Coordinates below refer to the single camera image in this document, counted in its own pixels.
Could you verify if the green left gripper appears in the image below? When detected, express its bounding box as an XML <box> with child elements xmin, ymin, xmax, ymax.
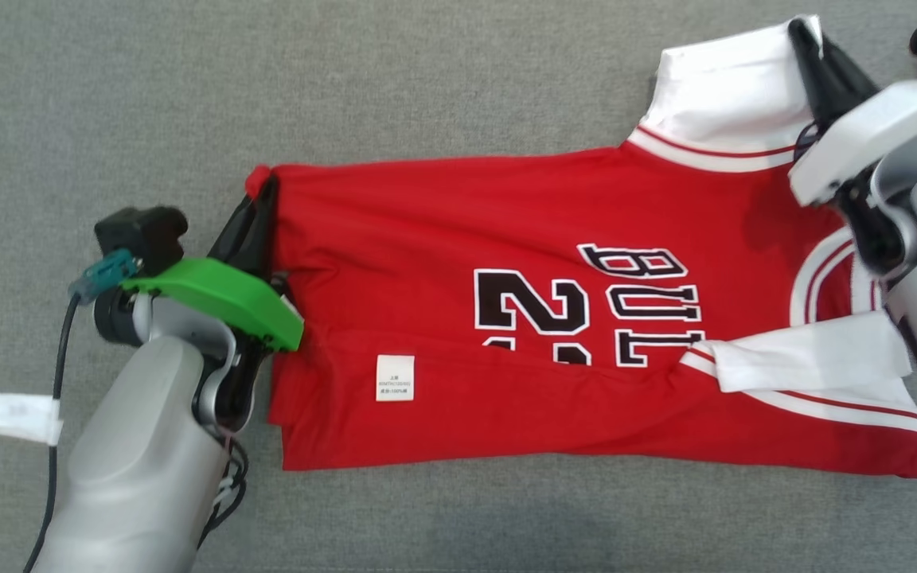
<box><xmin>120</xmin><ymin>173</ymin><xmax>305</xmax><ymax>353</ymax></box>

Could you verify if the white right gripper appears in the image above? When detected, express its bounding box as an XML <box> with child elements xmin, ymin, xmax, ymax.
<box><xmin>789</xmin><ymin>18</ymin><xmax>917</xmax><ymax>208</ymax></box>

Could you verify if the red basketball jersey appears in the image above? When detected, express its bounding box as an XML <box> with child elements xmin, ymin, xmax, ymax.
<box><xmin>245</xmin><ymin>16</ymin><xmax>917</xmax><ymax>480</ymax></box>

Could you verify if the grey fabric sofa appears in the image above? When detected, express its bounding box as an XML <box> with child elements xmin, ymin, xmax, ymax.
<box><xmin>0</xmin><ymin>0</ymin><xmax>917</xmax><ymax>573</ymax></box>

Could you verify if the teal left cable connector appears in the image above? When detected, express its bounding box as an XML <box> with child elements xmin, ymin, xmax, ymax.
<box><xmin>68</xmin><ymin>248</ymin><xmax>139</xmax><ymax>306</ymax></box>

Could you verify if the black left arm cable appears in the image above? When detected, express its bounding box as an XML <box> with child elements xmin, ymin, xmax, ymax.
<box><xmin>25</xmin><ymin>293</ymin><xmax>81</xmax><ymax>573</ymax></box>

